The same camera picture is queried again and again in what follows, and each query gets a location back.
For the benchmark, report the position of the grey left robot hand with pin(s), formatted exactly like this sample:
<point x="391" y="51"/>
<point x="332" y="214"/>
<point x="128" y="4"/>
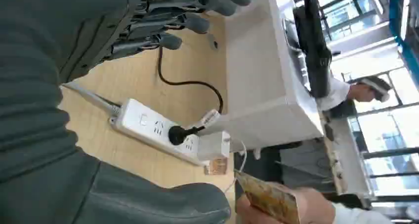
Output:
<point x="157" y="206"/>

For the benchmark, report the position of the person's hand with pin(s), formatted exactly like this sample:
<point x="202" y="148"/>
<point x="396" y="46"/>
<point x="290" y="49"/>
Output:
<point x="314" y="206"/>

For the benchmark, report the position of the brown patterned card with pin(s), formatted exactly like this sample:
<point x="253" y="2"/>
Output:
<point x="271" y="199"/>

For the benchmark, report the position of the small brown card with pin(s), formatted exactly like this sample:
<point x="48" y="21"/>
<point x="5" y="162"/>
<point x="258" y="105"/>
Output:
<point x="216" y="166"/>

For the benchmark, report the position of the white charger adapter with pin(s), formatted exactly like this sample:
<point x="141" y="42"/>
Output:
<point x="212" y="145"/>

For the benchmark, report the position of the white power strip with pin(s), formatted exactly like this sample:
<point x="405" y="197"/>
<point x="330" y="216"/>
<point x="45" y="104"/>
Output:
<point x="140" y="119"/>

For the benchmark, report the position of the person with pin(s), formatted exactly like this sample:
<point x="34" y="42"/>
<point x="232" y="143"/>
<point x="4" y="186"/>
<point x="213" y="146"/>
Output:
<point x="337" y="94"/>

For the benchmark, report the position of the white desk partition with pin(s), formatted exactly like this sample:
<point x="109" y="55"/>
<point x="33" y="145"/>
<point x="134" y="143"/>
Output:
<point x="255" y="85"/>

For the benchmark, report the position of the white headset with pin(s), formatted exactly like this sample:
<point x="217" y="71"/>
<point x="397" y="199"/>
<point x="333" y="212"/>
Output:
<point x="379" y="86"/>

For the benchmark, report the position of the black monitor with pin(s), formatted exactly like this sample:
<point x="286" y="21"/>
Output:
<point x="314" y="52"/>

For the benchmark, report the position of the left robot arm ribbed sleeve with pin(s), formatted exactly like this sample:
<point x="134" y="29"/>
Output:
<point x="26" y="85"/>

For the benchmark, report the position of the blue frame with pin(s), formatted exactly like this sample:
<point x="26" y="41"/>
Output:
<point x="406" y="35"/>

